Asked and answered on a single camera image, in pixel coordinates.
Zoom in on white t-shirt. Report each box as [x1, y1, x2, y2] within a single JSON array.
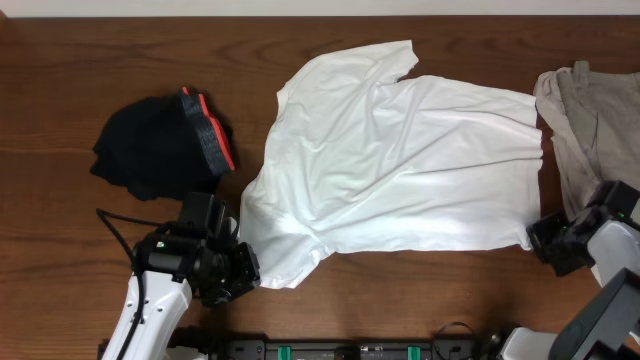
[[240, 40, 542, 289]]

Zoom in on grey beige garment pile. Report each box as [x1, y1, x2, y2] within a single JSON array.
[[534, 61, 639, 219]]

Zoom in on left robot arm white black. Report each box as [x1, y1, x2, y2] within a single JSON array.
[[98, 232, 260, 360]]

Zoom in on black folded garment red trim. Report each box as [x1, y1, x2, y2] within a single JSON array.
[[90, 87, 236, 201]]

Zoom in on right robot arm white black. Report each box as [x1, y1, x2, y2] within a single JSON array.
[[488, 181, 639, 360]]

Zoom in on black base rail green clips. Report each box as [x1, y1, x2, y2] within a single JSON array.
[[97, 327, 501, 360]]

